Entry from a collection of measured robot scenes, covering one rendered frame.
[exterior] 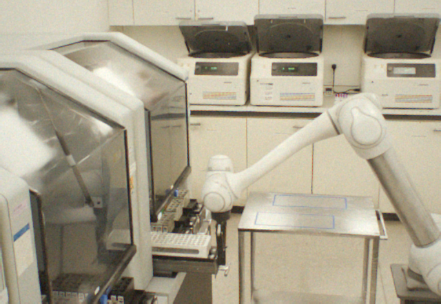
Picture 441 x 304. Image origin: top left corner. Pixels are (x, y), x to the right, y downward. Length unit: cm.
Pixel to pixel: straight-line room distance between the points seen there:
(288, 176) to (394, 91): 103
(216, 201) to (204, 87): 259
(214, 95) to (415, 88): 149
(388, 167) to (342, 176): 261
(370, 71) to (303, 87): 50
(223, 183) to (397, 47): 311
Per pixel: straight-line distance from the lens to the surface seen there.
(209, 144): 460
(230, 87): 447
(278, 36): 475
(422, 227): 210
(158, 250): 235
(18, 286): 135
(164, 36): 518
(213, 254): 232
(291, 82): 442
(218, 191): 198
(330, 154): 454
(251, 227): 254
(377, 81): 443
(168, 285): 229
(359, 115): 190
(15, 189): 130
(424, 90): 449
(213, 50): 500
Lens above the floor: 186
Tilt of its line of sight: 15 degrees down
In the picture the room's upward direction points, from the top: 1 degrees counter-clockwise
